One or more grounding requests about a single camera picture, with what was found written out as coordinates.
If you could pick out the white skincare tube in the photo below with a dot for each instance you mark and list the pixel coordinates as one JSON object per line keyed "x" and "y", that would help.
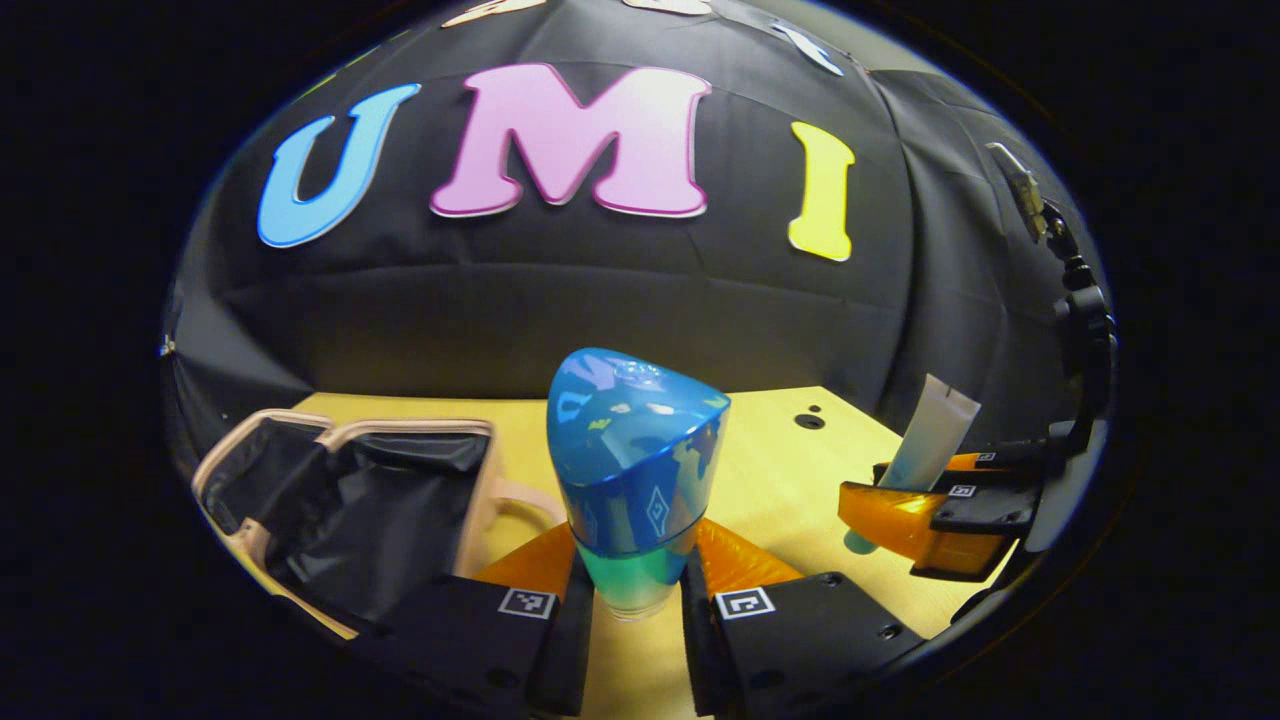
{"x": 935, "y": 430}

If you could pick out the black backdrop cloth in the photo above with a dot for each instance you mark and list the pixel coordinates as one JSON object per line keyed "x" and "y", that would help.
{"x": 560, "y": 300}

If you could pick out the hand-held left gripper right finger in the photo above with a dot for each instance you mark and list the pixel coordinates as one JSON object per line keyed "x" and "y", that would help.
{"x": 800, "y": 650}

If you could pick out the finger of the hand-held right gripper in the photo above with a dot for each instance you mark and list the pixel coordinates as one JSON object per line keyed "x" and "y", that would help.
{"x": 1000, "y": 458}
{"x": 900, "y": 520}

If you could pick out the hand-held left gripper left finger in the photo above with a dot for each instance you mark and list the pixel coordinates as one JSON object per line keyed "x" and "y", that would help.
{"x": 470, "y": 640}

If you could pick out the blue green skincare bottle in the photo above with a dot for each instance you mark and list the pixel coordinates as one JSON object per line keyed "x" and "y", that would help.
{"x": 635, "y": 450}

